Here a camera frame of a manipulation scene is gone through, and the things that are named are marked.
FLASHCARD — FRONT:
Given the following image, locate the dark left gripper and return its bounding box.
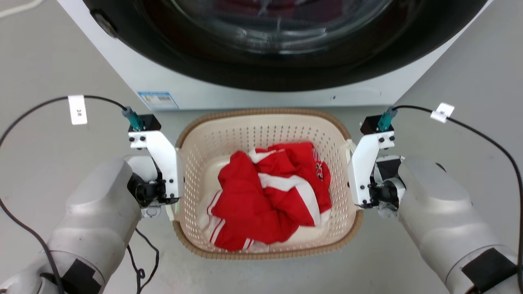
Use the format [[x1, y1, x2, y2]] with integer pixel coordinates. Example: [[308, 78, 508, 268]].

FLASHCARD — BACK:
[[127, 171, 180, 218]]

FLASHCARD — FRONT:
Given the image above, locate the white left camera bracket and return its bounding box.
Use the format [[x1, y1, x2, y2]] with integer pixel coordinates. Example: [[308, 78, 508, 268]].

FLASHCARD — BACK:
[[128, 130, 183, 200]]

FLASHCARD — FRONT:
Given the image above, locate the white camera bracket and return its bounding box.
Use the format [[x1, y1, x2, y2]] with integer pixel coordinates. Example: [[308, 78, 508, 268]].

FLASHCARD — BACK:
[[347, 131, 396, 207], [128, 130, 183, 200]]

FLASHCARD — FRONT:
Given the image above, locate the red and white garment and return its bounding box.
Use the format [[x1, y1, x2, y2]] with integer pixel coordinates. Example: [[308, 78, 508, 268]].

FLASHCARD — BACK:
[[199, 142, 332, 252]]

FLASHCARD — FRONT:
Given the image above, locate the blue white energy sticker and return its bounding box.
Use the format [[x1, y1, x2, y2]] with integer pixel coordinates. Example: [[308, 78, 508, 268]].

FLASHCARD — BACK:
[[138, 91, 179, 110]]

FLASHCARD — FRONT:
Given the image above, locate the beige perforated laundry basket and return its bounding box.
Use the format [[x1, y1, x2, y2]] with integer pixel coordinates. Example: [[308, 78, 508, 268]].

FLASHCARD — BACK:
[[172, 108, 364, 261]]

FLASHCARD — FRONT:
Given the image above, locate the white right camera bracket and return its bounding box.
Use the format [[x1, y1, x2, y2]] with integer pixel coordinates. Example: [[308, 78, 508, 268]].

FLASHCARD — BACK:
[[347, 131, 396, 207]]

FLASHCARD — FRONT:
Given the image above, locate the white washing machine body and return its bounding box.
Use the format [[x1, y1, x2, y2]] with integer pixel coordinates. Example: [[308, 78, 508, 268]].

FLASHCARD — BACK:
[[57, 0, 493, 111]]

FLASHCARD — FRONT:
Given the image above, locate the small white cable tag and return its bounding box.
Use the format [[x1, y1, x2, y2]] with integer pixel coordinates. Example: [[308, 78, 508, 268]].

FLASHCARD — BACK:
[[430, 102, 455, 123]]

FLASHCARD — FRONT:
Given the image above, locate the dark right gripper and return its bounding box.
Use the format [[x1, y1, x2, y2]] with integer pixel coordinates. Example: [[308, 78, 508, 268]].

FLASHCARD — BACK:
[[369, 158, 406, 218]]

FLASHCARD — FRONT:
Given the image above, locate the thin black looped cable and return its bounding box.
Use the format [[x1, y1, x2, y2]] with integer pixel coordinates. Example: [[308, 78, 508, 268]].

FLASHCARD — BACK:
[[126, 228, 160, 294]]

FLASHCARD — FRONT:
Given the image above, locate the long white cable tag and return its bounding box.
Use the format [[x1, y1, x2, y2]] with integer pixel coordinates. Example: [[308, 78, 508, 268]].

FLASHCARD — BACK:
[[68, 95, 88, 125]]

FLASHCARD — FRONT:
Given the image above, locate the black round washer door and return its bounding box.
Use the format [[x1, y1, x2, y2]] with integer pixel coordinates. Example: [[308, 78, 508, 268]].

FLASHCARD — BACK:
[[83, 0, 489, 92]]

